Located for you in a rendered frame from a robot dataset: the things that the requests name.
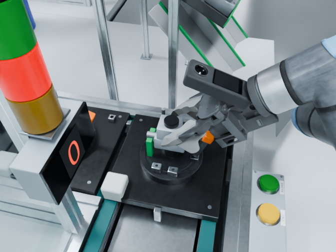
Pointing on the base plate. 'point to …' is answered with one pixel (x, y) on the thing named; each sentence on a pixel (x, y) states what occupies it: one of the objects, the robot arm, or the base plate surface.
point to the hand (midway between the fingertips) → (168, 126)
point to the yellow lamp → (38, 112)
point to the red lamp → (25, 76)
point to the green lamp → (15, 30)
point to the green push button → (268, 183)
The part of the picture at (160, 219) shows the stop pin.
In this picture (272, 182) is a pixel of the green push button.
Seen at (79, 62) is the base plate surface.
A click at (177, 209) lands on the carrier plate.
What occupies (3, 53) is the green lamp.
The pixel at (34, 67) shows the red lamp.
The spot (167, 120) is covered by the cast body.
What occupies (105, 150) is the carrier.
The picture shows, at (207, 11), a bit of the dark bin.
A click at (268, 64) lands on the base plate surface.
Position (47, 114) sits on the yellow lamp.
